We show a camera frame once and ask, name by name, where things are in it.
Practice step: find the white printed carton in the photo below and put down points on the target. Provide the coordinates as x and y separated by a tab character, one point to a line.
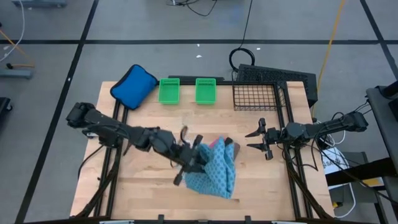
334	160

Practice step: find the blue zip pouch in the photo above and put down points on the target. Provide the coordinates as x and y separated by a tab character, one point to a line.
133	87

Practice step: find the black table clamp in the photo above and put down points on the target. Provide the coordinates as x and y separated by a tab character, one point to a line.
247	219
160	219

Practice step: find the green plastic basket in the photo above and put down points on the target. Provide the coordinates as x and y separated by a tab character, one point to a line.
205	91
169	91

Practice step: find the black side shelf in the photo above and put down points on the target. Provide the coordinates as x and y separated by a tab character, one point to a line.
360	171

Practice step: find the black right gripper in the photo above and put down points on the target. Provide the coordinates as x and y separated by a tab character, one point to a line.
270	135

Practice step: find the black aluminium table frame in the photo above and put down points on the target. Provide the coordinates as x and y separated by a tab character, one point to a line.
189	82

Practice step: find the silver aluminium bracket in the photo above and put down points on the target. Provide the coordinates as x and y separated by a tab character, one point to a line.
116	222
284	222

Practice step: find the pink bandage roll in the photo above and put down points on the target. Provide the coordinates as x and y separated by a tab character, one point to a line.
214	143

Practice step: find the black bandage roll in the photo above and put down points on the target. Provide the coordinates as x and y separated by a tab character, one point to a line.
229	141

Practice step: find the grey side desk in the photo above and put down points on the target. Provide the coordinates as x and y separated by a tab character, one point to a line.
385	112

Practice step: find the grey metal floor base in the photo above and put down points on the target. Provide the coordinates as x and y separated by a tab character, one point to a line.
40	3
15	73

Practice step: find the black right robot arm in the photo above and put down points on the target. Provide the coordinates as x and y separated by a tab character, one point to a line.
326	126

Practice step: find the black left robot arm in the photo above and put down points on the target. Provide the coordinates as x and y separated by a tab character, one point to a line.
102	123

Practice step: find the blue patterned cloth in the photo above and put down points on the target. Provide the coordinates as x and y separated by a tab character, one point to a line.
217	174

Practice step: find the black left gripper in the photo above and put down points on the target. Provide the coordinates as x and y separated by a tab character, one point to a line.
183	154

